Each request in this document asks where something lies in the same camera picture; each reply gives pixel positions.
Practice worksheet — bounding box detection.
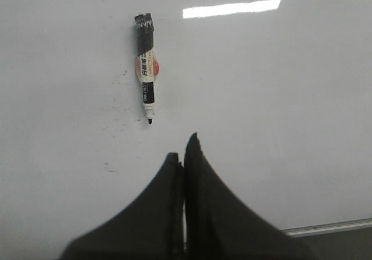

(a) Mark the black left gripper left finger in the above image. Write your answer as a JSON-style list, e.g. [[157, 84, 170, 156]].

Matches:
[[61, 152, 184, 259]]

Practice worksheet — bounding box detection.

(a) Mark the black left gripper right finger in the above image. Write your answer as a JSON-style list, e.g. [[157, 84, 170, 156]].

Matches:
[[184, 133, 315, 259]]

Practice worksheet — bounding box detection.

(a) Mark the black and white whiteboard marker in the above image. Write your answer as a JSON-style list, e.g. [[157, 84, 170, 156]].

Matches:
[[135, 13, 159, 124]]

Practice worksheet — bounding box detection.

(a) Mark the white glossy whiteboard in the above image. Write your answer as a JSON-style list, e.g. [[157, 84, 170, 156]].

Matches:
[[1, 0, 371, 259]]

